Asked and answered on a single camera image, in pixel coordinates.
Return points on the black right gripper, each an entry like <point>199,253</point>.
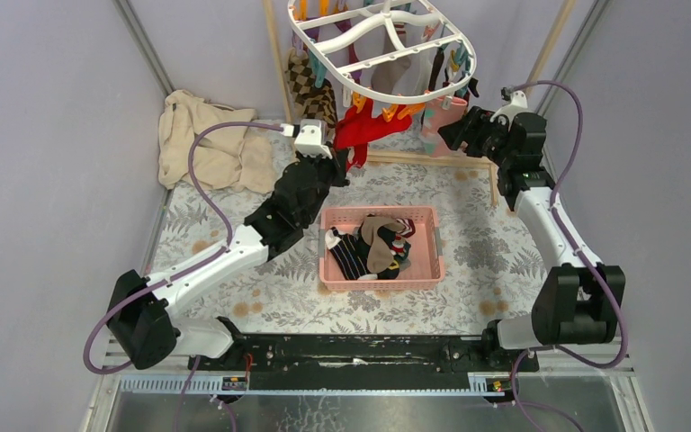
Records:
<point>471,128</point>

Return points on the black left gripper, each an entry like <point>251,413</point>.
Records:
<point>336,171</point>

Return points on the black pinstriped sock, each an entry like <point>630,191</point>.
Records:
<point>343,248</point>

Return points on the beige long sock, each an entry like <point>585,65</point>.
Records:
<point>368,234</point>

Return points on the teal green sock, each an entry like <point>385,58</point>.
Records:
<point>400,248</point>

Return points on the pink sock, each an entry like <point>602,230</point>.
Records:
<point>438,113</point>

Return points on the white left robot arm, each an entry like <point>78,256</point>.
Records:
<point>143,309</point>

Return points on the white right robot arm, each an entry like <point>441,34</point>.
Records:
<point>576,304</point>

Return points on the white round clip hanger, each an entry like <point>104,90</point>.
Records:
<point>433,69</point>

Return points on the wooden hanger stand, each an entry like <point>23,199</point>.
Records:
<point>375,14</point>

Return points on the red sock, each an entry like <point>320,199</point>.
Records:
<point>359,128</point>

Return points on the tan argyle sock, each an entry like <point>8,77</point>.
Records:
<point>308,100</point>

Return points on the cream crumpled cloth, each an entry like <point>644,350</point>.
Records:
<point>234,157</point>

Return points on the pink plastic basket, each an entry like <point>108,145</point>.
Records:
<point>426,256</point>

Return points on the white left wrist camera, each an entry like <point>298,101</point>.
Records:
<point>309,138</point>

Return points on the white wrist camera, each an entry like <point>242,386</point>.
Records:
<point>309,138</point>
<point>515,102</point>

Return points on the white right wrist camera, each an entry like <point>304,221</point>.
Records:
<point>515,102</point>

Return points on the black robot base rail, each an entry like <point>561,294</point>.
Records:
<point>314,362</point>

